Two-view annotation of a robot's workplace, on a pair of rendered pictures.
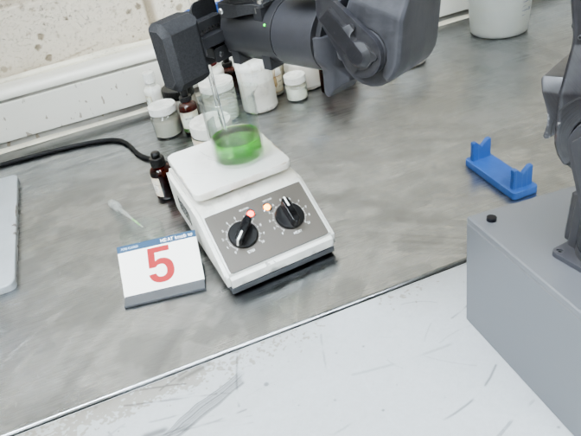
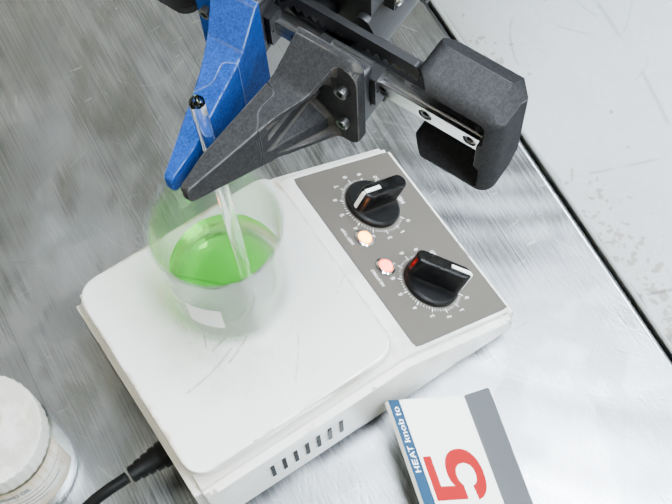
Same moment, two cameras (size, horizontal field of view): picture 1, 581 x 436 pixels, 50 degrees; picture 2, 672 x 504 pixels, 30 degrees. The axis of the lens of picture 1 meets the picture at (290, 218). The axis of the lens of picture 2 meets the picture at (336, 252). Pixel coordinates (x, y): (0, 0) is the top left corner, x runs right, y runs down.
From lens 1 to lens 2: 74 cm
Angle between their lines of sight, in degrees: 62
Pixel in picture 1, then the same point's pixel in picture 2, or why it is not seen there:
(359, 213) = not seen: hidden behind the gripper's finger
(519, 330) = not seen: outside the picture
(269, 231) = (410, 240)
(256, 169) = (299, 238)
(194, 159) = (228, 396)
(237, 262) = (484, 296)
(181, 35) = (497, 68)
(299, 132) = not seen: outside the picture
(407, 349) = (611, 55)
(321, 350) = (625, 168)
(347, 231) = (317, 155)
